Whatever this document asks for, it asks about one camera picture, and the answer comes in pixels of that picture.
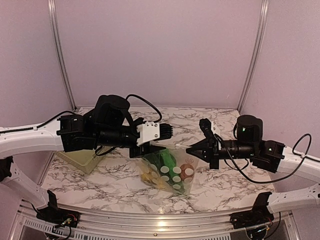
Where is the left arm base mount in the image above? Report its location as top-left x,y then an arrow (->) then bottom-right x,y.
35,190 -> 80,228

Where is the fake brown potato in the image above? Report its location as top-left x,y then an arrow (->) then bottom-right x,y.
180,163 -> 194,180

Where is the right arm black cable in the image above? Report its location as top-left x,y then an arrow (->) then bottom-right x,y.
214,133 -> 313,185

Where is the front aluminium table rail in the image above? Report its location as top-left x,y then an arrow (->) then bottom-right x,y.
14,199 -> 301,240

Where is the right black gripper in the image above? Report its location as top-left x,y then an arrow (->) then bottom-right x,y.
186,137 -> 257,170

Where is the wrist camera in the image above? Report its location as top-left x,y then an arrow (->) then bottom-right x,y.
199,118 -> 221,139
136,121 -> 173,146

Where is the left aluminium frame post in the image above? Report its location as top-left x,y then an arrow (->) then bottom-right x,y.
47,0 -> 77,111

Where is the pale green plastic basket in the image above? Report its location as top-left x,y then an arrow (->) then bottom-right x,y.
55,150 -> 106,174

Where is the aluminium frame post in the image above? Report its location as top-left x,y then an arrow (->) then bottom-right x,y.
47,0 -> 77,111
237,0 -> 270,113

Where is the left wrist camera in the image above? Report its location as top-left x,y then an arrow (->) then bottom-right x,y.
136,121 -> 173,146

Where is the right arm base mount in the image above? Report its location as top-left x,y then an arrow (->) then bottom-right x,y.
229,191 -> 275,229

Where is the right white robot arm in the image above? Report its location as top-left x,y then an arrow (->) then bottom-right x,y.
186,114 -> 320,224

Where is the fake green bok choy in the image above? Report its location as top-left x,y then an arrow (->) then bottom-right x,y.
145,149 -> 185,194

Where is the fake yellow corn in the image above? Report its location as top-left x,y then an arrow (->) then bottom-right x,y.
138,162 -> 167,190

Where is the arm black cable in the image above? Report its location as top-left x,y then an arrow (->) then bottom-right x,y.
0,93 -> 163,131
214,133 -> 313,185

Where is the right aluminium frame post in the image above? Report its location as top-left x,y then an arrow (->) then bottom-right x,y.
237,0 -> 270,113

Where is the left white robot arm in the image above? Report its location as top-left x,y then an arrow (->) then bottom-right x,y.
0,95 -> 173,223

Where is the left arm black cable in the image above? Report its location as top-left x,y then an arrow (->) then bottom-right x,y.
0,93 -> 163,131

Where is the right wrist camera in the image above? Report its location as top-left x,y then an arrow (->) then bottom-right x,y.
199,118 -> 221,139

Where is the clear polka dot zip bag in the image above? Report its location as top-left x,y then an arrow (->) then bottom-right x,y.
134,143 -> 200,195

